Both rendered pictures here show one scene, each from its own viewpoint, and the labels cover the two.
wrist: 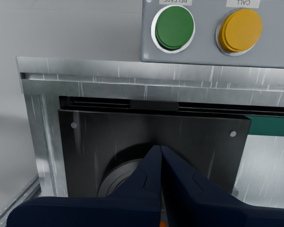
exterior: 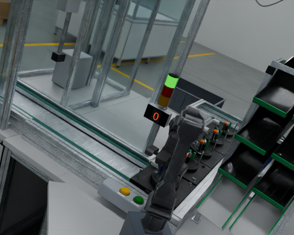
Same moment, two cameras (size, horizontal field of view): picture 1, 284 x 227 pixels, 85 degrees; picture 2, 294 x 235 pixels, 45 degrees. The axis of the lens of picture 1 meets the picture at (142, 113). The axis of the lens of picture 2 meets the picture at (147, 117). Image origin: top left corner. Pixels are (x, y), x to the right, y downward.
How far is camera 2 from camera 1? 142 cm
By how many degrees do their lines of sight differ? 52
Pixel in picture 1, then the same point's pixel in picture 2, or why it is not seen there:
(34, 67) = (176, 217)
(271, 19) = (116, 189)
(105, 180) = not seen: hidden behind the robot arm
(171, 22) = (139, 199)
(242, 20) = (124, 190)
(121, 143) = not seen: hidden behind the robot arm
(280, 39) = (115, 185)
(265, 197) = (127, 164)
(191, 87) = (139, 191)
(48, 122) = (181, 209)
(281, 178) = (120, 165)
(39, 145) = (187, 208)
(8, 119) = not seen: outside the picture
